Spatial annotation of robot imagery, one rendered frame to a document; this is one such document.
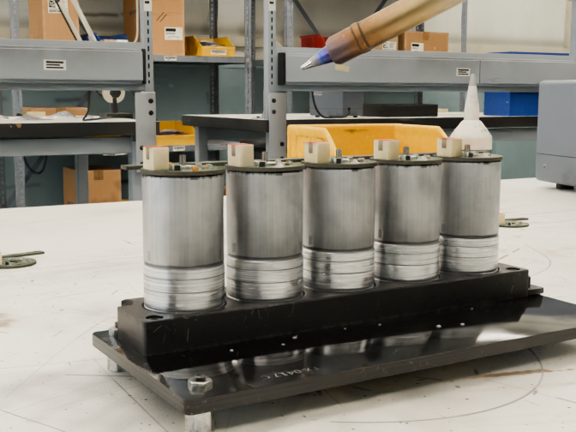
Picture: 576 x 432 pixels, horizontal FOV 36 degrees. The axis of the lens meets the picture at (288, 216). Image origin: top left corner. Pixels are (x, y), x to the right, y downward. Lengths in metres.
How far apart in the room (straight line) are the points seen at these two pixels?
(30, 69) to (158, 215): 2.29
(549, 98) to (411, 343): 0.57
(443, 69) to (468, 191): 2.86
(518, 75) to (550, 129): 2.59
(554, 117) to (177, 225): 0.59
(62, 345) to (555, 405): 0.16
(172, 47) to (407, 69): 1.72
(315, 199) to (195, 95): 4.71
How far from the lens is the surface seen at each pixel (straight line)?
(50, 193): 4.76
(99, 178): 4.38
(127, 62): 2.62
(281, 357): 0.25
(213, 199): 0.26
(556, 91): 0.81
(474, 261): 0.32
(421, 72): 3.11
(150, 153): 0.26
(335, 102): 3.06
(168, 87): 4.93
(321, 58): 0.24
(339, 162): 0.28
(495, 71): 3.33
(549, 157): 0.82
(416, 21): 0.24
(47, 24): 4.31
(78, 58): 2.58
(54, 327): 0.33
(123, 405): 0.25
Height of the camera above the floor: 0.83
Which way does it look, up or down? 8 degrees down
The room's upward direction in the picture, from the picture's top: straight up
